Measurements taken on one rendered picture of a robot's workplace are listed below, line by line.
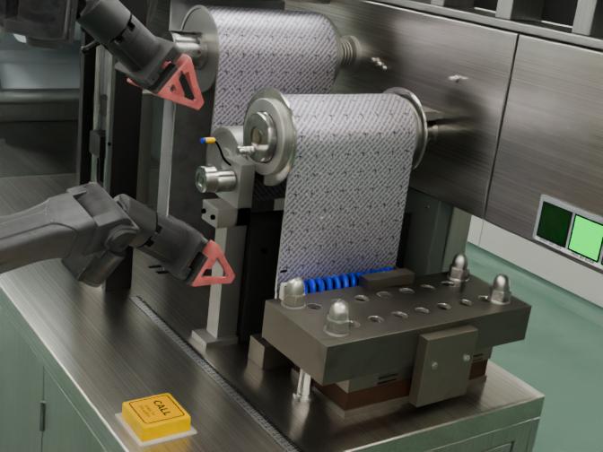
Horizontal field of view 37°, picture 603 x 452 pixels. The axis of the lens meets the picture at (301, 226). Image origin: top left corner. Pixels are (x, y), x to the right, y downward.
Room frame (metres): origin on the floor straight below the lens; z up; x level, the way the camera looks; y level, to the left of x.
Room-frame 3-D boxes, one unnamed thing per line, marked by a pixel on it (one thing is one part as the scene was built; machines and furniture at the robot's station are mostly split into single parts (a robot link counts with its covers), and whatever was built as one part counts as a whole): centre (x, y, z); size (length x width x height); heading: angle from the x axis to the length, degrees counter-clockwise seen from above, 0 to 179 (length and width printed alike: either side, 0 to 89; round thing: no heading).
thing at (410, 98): (1.46, -0.14, 1.25); 0.15 x 0.01 x 0.15; 36
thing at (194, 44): (1.50, 0.23, 1.33); 0.06 x 0.06 x 0.06; 36
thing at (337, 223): (1.33, -0.07, 1.11); 0.23 x 0.01 x 0.18; 126
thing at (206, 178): (1.29, 0.15, 1.18); 0.04 x 0.02 x 0.04; 36
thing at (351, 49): (1.68, -0.02, 1.33); 0.07 x 0.07 x 0.07; 36
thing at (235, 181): (1.31, 0.12, 1.05); 0.06 x 0.05 x 0.31; 126
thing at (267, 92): (1.31, 0.07, 1.25); 0.15 x 0.01 x 0.15; 36
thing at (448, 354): (1.19, -0.24, 0.96); 0.10 x 0.03 x 0.11; 126
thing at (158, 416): (1.04, 0.16, 0.91); 0.07 x 0.07 x 0.02; 36
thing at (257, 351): (1.33, -0.07, 0.92); 0.28 x 0.04 x 0.04; 126
